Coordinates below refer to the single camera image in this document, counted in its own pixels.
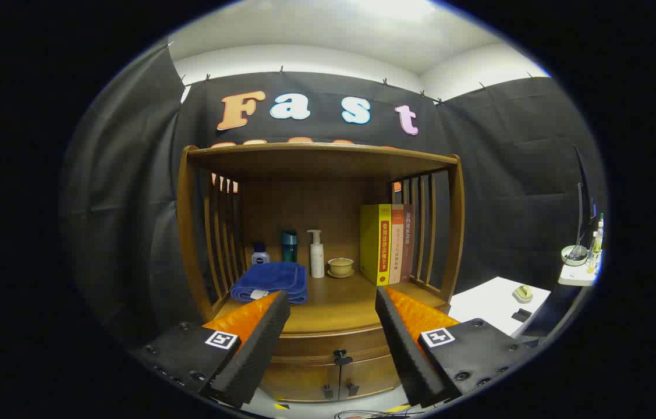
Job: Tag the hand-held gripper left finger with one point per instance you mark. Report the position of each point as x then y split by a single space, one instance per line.
258 343

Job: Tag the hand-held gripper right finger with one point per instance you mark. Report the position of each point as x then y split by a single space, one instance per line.
403 343

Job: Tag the black drawer knob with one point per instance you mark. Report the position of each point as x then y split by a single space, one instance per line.
340 355

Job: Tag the brown wooden drawer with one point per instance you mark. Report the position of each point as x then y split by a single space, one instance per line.
328 340

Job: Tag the wooden cabinet door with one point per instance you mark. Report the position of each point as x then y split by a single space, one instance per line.
371 375
298 381

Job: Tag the wooden countertop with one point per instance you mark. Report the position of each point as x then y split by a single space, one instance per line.
339 305

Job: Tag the white side cabinet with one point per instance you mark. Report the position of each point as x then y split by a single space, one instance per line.
488 302

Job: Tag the brown wooden cabinet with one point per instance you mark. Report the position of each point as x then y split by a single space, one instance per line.
316 160

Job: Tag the blue folded towel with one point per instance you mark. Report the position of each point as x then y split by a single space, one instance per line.
272 279

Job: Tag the small white blue-capped bottle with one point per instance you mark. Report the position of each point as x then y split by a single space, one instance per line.
259 255

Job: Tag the orange and cream book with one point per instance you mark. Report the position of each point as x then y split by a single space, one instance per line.
396 244

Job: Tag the beige lidded tea bowl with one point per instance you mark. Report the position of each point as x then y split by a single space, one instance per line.
340 266

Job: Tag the brown book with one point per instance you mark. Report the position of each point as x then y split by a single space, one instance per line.
408 241

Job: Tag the teal bottle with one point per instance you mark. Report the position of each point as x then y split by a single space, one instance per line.
289 245

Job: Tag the yellow book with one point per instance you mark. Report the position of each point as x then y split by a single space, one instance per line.
375 244

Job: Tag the white pump bottle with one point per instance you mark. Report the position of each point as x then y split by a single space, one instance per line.
316 256

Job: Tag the small black flat object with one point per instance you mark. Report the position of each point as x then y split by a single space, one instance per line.
521 316

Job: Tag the white side desk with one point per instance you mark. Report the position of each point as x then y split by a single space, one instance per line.
575 274

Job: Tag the white round bowl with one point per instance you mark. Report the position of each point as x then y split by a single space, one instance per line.
574 254

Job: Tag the green-capped clear bottle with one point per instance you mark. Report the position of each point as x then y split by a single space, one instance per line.
598 235

